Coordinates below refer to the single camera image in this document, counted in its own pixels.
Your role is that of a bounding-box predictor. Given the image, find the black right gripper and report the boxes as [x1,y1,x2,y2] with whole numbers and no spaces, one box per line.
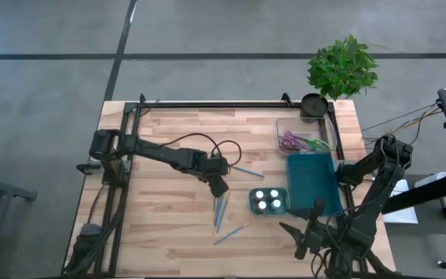
[279,197,350,269]

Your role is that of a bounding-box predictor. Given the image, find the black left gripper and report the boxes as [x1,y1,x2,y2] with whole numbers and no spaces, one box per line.
[191,150,231,199]

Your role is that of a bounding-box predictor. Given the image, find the dark red handled scissors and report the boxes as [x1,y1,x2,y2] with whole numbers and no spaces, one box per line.
[279,137,297,153]

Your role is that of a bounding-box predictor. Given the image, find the green handled scissors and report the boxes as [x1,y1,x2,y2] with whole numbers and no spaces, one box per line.
[296,136,331,153]

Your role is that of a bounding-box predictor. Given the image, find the purple handled scissors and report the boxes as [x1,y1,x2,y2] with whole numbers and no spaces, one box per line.
[279,130,305,153]

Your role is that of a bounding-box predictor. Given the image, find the small green plastic tray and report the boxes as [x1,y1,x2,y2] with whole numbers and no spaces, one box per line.
[249,187,290,216]

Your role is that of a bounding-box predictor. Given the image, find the large teal plastic tray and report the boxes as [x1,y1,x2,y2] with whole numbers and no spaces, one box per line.
[286,153,344,218]

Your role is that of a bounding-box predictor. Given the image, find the white printed paper sheet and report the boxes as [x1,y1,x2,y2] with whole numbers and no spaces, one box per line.
[381,178,419,225]

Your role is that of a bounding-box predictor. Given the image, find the clear plastic container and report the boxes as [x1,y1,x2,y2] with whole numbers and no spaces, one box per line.
[275,117,338,154]

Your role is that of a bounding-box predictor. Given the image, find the black plant pot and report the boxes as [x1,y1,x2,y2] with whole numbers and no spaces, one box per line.
[300,92,329,124]

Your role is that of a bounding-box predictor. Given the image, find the white box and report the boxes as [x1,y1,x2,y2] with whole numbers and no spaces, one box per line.
[414,171,446,189]

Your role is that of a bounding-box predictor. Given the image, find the green leafy plant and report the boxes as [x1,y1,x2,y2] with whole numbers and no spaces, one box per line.
[307,34,379,101]

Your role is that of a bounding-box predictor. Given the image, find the black left wrist camera cable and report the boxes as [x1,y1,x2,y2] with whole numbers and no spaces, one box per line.
[160,133,243,168]

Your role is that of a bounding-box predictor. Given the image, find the black cable bundle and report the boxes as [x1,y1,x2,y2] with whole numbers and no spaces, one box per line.
[63,185,125,275]
[362,247,400,278]

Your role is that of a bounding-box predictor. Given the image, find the black metal table frame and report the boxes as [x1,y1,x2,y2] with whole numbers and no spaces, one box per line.
[62,92,398,278]

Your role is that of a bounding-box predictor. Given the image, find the loose cables beside table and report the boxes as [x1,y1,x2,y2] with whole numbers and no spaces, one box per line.
[362,102,443,150]

